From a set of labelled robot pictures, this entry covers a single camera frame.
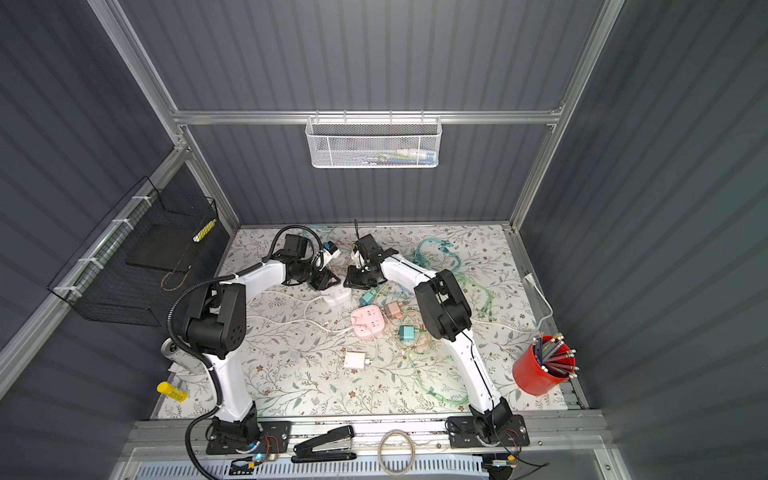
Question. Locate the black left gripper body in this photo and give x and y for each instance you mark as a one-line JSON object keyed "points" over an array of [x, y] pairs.
{"points": [[310, 274]]}

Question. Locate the white USB charger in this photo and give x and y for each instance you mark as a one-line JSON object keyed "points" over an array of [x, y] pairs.
{"points": [[356, 361]]}

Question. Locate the pink power strip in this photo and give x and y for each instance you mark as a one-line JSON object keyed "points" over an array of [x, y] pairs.
{"points": [[368, 322]]}

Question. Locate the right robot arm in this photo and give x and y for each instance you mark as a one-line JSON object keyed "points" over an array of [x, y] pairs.
{"points": [[446, 314]]}

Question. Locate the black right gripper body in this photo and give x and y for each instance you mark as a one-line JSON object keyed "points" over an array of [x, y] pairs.
{"points": [[362, 279]]}

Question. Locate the pink USB charger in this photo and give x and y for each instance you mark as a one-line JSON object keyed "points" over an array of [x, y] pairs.
{"points": [[393, 311]]}

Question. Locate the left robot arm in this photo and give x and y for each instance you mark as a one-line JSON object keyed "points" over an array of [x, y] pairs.
{"points": [[209, 318]]}

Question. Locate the white wire mesh basket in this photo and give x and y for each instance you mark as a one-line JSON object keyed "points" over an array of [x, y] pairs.
{"points": [[390, 143]]}

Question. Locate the white power strip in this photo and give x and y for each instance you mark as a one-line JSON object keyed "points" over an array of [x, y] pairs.
{"points": [[336, 295]]}

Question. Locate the teal USB charger cube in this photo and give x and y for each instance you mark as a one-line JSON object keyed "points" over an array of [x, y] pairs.
{"points": [[407, 333]]}

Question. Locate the red pencil cup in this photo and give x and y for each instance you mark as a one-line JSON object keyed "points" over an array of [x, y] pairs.
{"points": [[546, 363]]}

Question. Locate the black wire basket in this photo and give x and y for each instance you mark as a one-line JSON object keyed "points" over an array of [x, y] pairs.
{"points": [[163, 241]]}

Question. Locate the black stapler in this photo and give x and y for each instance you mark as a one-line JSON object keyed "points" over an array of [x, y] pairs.
{"points": [[334, 445]]}

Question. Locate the yellow marker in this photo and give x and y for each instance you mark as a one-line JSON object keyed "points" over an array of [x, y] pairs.
{"points": [[167, 389]]}

